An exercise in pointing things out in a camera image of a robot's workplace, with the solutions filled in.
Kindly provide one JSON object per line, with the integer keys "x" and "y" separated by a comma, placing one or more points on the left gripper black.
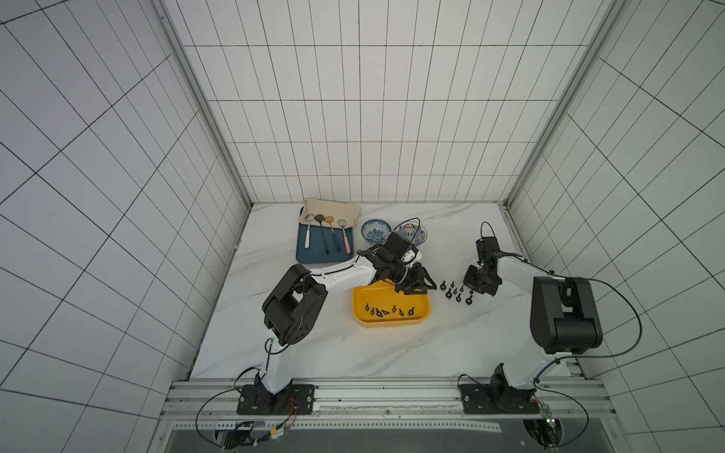
{"x": 417, "y": 281}

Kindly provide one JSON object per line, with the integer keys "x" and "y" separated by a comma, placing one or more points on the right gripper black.
{"x": 479, "y": 278}

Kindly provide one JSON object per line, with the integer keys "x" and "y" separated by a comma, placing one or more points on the yellow plastic storage tray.
{"x": 380, "y": 306}

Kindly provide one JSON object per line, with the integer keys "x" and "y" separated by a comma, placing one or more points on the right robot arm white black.
{"x": 564, "y": 322}

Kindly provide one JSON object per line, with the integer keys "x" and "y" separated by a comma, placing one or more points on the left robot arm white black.
{"x": 292, "y": 308}

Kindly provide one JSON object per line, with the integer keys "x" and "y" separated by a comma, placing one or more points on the yellow blue patterned bowl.
{"x": 413, "y": 232}

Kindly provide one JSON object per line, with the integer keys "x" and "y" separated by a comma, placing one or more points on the beige folded cloth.
{"x": 349, "y": 212}

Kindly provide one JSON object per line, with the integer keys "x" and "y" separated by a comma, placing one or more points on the dark blue rectangular tray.
{"x": 316, "y": 254}

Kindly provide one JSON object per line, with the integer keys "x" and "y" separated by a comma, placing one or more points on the pink handled spoon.
{"x": 343, "y": 225}

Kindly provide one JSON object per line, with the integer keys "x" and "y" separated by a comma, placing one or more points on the gold blue handled spoon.
{"x": 330, "y": 221}

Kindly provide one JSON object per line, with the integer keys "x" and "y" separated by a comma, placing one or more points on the black handled spoon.
{"x": 319, "y": 218}

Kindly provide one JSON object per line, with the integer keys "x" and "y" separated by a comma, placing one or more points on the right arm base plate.
{"x": 491, "y": 400}

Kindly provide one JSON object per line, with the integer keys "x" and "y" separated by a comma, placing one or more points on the white handled spoon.
{"x": 309, "y": 221}

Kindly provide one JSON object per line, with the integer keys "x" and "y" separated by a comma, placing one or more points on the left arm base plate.
{"x": 276, "y": 398}

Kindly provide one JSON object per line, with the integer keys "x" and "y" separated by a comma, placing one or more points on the aluminium mounting rail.
{"x": 217, "y": 404}

